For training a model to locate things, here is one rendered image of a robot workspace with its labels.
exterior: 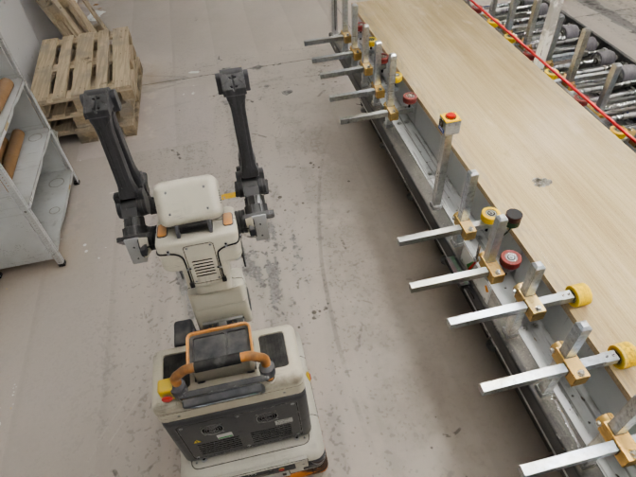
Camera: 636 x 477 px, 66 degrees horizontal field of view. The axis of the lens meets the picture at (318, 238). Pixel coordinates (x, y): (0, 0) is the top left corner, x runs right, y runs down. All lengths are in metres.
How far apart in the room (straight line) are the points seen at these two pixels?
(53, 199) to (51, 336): 1.12
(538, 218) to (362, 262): 1.26
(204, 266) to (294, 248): 1.56
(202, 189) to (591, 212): 1.62
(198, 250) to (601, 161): 1.91
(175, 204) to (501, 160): 1.57
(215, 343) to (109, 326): 1.46
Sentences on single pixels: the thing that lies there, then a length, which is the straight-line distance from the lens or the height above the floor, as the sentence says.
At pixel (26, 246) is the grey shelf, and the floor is 0.23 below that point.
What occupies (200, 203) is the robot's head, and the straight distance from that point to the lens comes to 1.65.
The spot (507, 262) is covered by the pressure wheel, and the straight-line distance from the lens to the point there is 2.05.
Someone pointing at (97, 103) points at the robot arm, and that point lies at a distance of 1.72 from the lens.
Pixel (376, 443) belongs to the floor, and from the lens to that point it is 2.56.
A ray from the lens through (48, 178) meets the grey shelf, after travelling 4.22.
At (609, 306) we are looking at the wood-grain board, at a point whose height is 0.90.
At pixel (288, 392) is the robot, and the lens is 1.86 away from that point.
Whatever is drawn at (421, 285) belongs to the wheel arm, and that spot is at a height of 0.86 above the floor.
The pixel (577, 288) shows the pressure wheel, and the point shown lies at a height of 0.98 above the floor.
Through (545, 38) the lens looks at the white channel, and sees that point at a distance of 3.32.
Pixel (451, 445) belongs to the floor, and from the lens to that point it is 2.61.
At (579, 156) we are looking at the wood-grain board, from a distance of 2.68.
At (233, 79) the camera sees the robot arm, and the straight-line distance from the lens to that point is 1.70.
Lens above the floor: 2.40
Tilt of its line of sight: 47 degrees down
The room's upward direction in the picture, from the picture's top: 4 degrees counter-clockwise
